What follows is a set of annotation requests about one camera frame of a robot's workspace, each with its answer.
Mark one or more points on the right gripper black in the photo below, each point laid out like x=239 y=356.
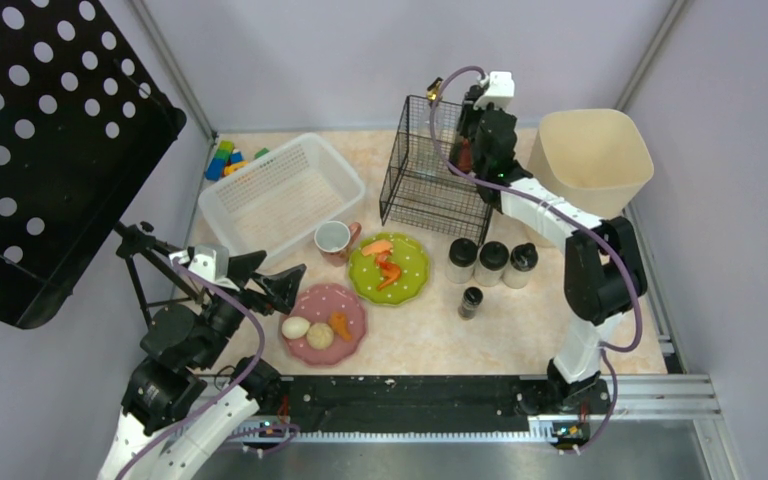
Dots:
x=470 y=124

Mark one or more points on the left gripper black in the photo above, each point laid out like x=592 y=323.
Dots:
x=247 y=290

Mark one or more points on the dark sauce bottle black cap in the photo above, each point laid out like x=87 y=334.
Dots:
x=461 y=156

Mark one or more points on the glass oil bottle gold spout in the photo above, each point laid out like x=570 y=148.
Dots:
x=427 y=159

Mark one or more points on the glass shaker black lid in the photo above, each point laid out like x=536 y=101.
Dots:
x=523 y=260
x=461 y=259
x=491 y=263

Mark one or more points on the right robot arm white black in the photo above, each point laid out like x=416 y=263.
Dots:
x=603 y=277

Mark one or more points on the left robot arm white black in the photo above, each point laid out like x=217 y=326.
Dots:
x=162 y=430

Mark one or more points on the white egg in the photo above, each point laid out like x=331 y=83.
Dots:
x=295 y=327

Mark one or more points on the white plastic basket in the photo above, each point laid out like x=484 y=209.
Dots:
x=276 y=203

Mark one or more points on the pink polka dot plate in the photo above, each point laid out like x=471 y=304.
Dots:
x=316 y=304

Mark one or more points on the beige round bun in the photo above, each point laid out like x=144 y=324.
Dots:
x=320 y=336

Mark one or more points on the pink mug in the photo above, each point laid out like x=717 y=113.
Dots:
x=334 y=240

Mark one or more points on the orange fried chicken piece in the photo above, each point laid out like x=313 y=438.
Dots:
x=339 y=323

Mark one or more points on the beige plastic bin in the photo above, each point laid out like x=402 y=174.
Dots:
x=596 y=159

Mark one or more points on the colourful toy blocks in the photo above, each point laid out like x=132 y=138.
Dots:
x=227 y=159

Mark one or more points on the red shrimp toy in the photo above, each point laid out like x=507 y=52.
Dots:
x=382 y=260

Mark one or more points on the orange melon slice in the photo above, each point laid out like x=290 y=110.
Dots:
x=377 y=247

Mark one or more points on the orange chicken wing toy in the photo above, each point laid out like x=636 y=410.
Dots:
x=390 y=272

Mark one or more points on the green polka dot plate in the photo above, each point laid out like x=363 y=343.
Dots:
x=408 y=253

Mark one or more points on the small pepper jar black lid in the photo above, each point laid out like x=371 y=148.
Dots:
x=470 y=302

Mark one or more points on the black perforated metal panel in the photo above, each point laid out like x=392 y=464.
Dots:
x=82 y=127

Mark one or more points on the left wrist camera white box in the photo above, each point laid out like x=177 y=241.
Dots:
x=209 y=262

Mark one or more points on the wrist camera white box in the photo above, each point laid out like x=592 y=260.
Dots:
x=209 y=262
x=497 y=89

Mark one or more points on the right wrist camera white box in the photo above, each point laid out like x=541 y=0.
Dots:
x=497 y=89

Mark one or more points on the black wire basket rack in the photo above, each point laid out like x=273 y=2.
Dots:
x=447 y=204

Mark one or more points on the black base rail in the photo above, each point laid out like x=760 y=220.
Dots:
x=430 y=404

